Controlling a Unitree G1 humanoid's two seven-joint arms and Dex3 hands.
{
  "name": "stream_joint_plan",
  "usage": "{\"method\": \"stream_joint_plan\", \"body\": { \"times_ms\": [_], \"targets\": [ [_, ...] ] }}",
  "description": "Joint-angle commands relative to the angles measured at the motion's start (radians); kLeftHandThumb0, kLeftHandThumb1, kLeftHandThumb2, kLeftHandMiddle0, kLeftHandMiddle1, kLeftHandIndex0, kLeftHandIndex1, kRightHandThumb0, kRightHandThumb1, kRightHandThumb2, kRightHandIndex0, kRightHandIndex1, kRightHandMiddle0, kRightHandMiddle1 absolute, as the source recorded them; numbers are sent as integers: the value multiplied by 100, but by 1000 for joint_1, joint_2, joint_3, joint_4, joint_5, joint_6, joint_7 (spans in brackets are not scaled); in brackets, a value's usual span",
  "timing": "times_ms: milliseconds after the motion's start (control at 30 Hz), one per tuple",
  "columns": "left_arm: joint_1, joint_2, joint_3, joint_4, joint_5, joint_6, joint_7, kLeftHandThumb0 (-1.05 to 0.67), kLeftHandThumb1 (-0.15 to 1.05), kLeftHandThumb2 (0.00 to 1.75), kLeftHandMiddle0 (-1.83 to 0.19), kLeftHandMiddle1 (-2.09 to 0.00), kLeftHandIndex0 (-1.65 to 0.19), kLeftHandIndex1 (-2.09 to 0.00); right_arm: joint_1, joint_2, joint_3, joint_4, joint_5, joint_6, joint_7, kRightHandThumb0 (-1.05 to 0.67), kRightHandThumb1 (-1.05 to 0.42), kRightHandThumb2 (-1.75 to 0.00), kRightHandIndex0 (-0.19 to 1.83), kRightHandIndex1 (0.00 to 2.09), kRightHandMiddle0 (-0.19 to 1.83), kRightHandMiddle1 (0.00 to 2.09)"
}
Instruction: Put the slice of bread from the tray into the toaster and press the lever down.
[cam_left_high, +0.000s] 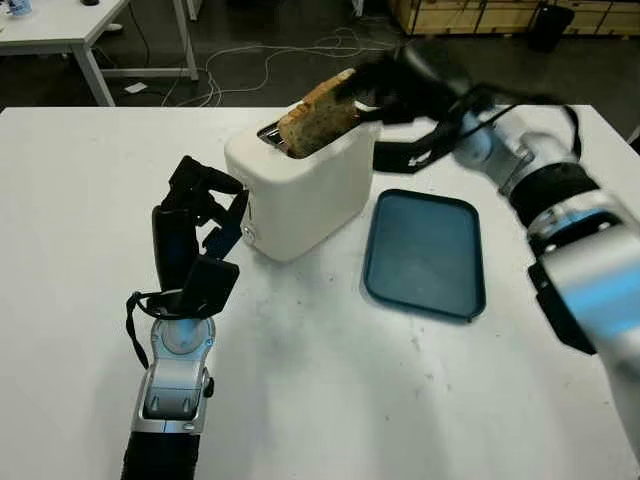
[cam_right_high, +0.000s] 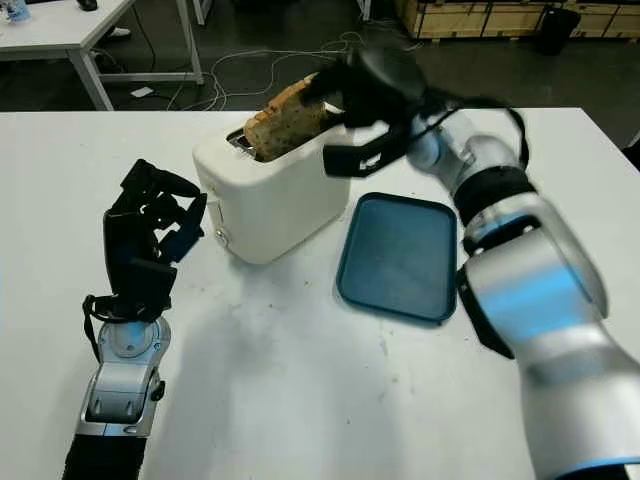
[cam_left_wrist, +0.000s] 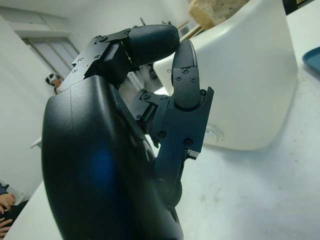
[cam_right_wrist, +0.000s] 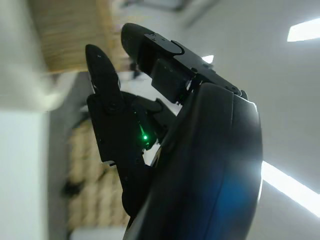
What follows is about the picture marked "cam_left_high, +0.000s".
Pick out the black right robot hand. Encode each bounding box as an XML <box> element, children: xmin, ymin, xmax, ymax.
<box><xmin>333</xmin><ymin>42</ymin><xmax>474</xmax><ymax>129</ymax></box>

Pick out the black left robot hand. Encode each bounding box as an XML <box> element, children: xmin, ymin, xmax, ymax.
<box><xmin>151</xmin><ymin>155</ymin><xmax>250</xmax><ymax>294</ymax></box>

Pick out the brown bread slice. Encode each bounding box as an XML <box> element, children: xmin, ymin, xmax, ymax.
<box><xmin>278</xmin><ymin>68</ymin><xmax>362</xmax><ymax>159</ymax></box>

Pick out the cream white two-slot toaster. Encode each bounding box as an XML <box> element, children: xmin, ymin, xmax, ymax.
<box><xmin>223</xmin><ymin>112</ymin><xmax>384</xmax><ymax>263</ymax></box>

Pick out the dark blue plastic tray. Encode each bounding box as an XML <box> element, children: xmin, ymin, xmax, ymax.
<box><xmin>360</xmin><ymin>188</ymin><xmax>487</xmax><ymax>325</ymax></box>

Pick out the black waste bin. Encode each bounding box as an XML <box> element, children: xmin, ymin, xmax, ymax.
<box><xmin>528</xmin><ymin>3</ymin><xmax>575</xmax><ymax>53</ymax></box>

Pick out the white office desk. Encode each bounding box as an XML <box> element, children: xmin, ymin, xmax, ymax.
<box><xmin>0</xmin><ymin>0</ymin><xmax>200</xmax><ymax>107</ymax></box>

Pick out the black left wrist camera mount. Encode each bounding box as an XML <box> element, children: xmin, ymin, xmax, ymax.
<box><xmin>179</xmin><ymin>255</ymin><xmax>240</xmax><ymax>321</ymax></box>

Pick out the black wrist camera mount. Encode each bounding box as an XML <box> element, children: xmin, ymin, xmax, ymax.
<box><xmin>372</xmin><ymin>99</ymin><xmax>469</xmax><ymax>176</ymax></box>
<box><xmin>179</xmin><ymin>255</ymin><xmax>240</xmax><ymax>321</ymax></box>

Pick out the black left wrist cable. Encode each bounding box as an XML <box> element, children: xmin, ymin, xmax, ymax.
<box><xmin>124</xmin><ymin>288</ymin><xmax>186</xmax><ymax>370</ymax></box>

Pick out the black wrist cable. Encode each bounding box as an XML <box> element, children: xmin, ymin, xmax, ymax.
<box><xmin>449</xmin><ymin>82</ymin><xmax>584</xmax><ymax>166</ymax></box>
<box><xmin>124</xmin><ymin>288</ymin><xmax>186</xmax><ymax>370</ymax></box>

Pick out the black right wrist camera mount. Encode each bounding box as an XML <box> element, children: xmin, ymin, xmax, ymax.
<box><xmin>372</xmin><ymin>99</ymin><xmax>469</xmax><ymax>176</ymax></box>

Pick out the white floor cable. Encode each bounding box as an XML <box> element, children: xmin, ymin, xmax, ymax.
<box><xmin>159</xmin><ymin>27</ymin><xmax>401</xmax><ymax>107</ymax></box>

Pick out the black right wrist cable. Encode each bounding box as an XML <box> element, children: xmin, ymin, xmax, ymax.
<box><xmin>449</xmin><ymin>82</ymin><xmax>584</xmax><ymax>166</ymax></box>

